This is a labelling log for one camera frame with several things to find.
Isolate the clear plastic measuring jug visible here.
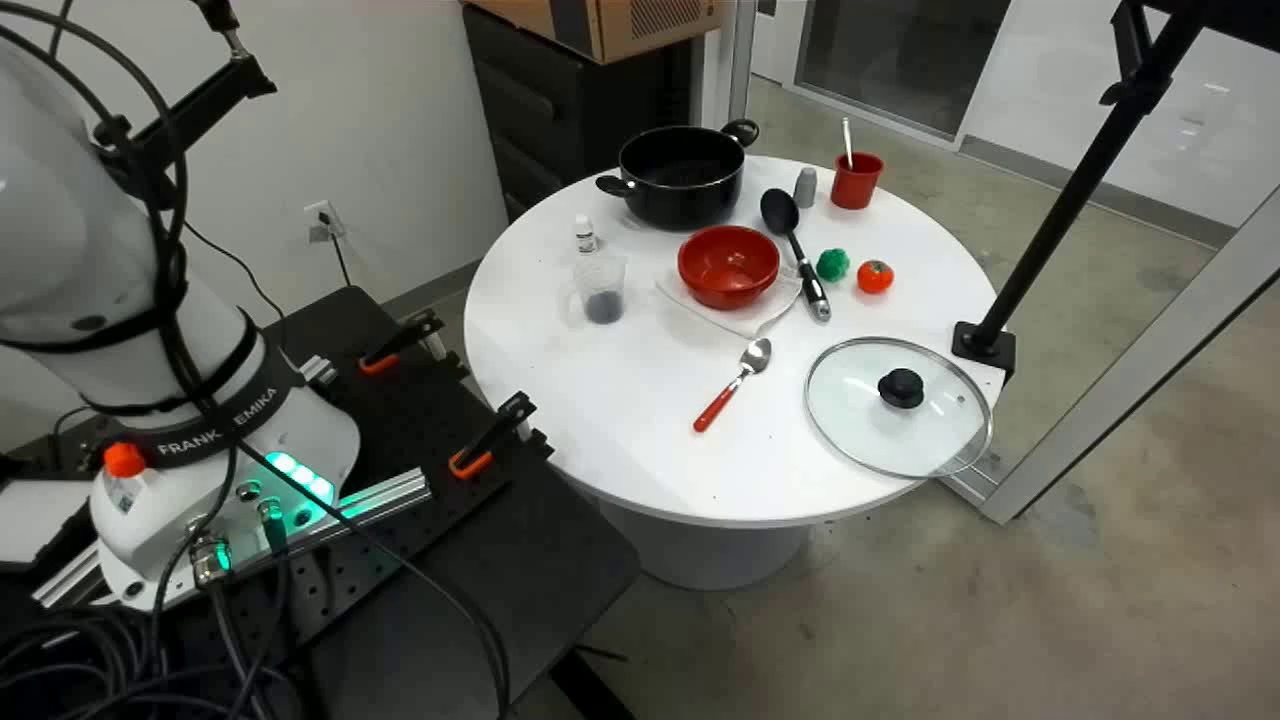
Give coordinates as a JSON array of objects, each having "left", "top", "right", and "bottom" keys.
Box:
[{"left": 574, "top": 250, "right": 634, "bottom": 330}]

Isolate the metal spoon with red handle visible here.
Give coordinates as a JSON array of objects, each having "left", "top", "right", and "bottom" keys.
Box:
[{"left": 690, "top": 335, "right": 777, "bottom": 438}]

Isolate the red bowl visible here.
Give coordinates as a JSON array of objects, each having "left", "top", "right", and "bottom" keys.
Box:
[{"left": 676, "top": 220, "right": 784, "bottom": 314}]

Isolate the black cooking pot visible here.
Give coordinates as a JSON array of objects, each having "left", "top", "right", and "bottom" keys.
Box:
[{"left": 593, "top": 117, "right": 765, "bottom": 234}]

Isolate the glass pot lid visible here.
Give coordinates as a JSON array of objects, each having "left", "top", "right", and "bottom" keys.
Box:
[{"left": 802, "top": 332, "right": 995, "bottom": 485}]

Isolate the white napkin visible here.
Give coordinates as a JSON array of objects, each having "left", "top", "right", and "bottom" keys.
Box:
[{"left": 661, "top": 254, "right": 811, "bottom": 341}]

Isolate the black ladle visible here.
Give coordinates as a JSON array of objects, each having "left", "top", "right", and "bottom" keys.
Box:
[{"left": 756, "top": 184, "right": 836, "bottom": 324}]

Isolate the black perforated mounting table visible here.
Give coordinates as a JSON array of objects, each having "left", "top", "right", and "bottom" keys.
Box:
[{"left": 0, "top": 286, "right": 645, "bottom": 720}]

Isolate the black cabinet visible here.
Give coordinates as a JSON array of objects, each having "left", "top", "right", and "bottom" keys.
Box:
[{"left": 461, "top": 0, "right": 696, "bottom": 226}]

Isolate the red mug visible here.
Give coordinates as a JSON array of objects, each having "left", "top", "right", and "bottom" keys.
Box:
[{"left": 830, "top": 147, "right": 888, "bottom": 213}]

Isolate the black tripod stand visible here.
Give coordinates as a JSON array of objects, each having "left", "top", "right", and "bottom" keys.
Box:
[{"left": 949, "top": 0, "right": 1213, "bottom": 381}]

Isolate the orange round knob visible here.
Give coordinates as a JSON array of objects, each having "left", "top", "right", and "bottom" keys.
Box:
[{"left": 101, "top": 439, "right": 154, "bottom": 485}]

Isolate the black clamp with orange handle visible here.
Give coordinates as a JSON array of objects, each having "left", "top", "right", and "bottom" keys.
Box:
[
  {"left": 443, "top": 388, "right": 540, "bottom": 485},
  {"left": 358, "top": 314, "right": 450, "bottom": 381}
]

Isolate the aluminium rail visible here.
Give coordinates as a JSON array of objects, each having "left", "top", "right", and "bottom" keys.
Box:
[{"left": 31, "top": 463, "right": 435, "bottom": 614}]

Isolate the black power cord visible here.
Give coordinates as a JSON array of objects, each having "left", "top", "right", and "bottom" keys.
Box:
[{"left": 326, "top": 234, "right": 362, "bottom": 294}]

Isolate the white wall outlet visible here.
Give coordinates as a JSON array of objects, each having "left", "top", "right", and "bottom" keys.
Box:
[{"left": 300, "top": 196, "right": 344, "bottom": 250}]

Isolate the aluminium partition frame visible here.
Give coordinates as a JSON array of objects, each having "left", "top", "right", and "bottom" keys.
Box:
[{"left": 943, "top": 184, "right": 1280, "bottom": 528}]

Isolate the black cable bundle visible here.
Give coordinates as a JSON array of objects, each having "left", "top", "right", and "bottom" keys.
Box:
[{"left": 0, "top": 603, "right": 311, "bottom": 720}]

